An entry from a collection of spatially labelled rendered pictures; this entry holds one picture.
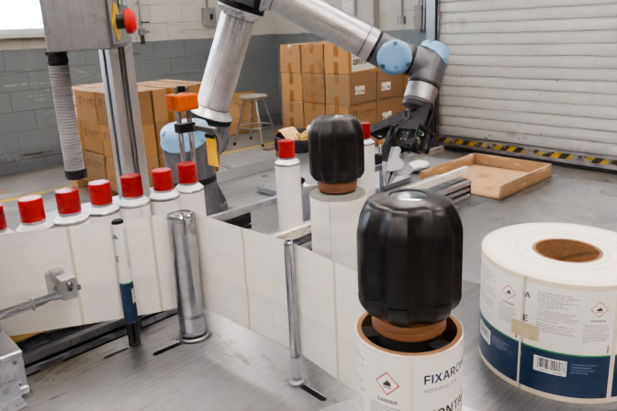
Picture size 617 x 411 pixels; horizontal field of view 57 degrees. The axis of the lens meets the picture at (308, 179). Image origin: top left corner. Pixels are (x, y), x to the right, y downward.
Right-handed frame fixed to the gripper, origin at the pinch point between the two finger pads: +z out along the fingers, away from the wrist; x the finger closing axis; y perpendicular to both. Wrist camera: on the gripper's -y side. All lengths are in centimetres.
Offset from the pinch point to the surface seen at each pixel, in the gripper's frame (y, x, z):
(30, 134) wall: -530, 98, 9
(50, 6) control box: -3, -83, 0
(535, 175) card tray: 14, 48, -19
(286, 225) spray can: 1.3, -27.9, 18.7
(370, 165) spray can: 2.4, -10.0, -0.5
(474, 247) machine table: 25.6, 3.6, 10.1
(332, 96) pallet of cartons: -251, 216, -100
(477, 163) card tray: -11, 57, -22
